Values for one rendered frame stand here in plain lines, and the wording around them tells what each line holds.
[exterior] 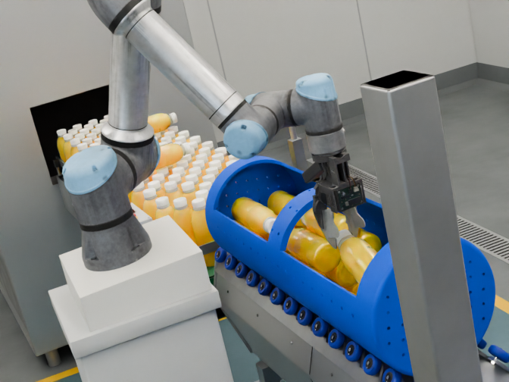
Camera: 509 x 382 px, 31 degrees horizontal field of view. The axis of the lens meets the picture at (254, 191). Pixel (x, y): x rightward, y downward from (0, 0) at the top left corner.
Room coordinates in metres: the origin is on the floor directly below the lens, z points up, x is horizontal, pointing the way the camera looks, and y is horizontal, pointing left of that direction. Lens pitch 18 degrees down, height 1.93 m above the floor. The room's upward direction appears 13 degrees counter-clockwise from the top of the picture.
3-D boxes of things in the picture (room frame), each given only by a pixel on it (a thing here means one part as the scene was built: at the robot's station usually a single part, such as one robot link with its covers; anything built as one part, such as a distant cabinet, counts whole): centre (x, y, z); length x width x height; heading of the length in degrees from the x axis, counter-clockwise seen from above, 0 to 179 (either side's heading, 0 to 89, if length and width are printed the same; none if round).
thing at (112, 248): (1.89, 0.32, 1.29); 0.15 x 0.15 x 0.10
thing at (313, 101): (1.79, -0.16, 1.49); 0.09 x 0.08 x 0.11; 64
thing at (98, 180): (1.89, 0.32, 1.40); 0.13 x 0.12 x 0.14; 154
